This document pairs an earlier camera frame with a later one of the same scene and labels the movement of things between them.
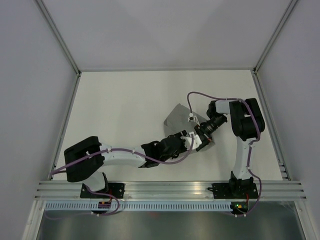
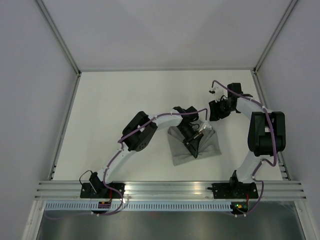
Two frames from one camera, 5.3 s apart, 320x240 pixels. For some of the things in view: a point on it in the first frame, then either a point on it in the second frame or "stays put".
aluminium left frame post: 54,28 stays put
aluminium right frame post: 275,34 stays put
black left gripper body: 182,149 to 188,133
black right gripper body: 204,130 to 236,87
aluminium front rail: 45,190 stays put
